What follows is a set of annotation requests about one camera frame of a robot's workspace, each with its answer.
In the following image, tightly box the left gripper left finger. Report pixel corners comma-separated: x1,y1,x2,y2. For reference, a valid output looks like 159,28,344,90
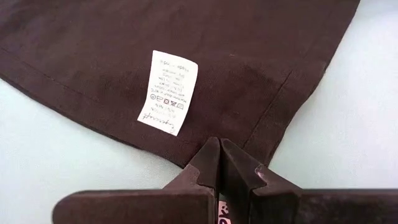
52,136,221,224

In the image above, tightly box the green table mat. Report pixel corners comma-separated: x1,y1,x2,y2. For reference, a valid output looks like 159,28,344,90
0,0,398,224

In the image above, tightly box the black towel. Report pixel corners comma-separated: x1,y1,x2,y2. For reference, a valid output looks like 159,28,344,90
0,0,361,169

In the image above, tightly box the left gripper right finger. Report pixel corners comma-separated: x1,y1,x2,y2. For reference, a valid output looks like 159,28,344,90
219,138,398,224

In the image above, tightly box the white towel care label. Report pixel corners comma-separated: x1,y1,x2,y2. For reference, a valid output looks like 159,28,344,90
137,50,199,137

